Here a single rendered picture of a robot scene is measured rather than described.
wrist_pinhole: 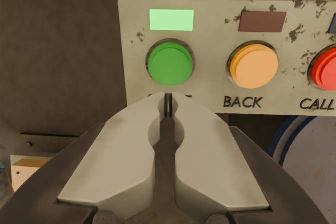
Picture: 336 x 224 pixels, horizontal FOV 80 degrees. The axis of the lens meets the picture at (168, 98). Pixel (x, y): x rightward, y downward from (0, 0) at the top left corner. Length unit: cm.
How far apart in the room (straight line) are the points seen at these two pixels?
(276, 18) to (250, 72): 5
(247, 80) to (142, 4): 11
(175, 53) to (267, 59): 8
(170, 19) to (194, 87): 7
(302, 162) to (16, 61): 98
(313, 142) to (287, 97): 24
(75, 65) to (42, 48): 14
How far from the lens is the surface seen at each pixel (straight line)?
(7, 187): 68
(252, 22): 19
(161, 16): 18
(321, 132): 47
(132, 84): 20
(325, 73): 23
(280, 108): 24
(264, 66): 20
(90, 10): 87
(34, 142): 100
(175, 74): 18
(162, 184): 93
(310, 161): 48
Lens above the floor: 79
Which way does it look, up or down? 81 degrees down
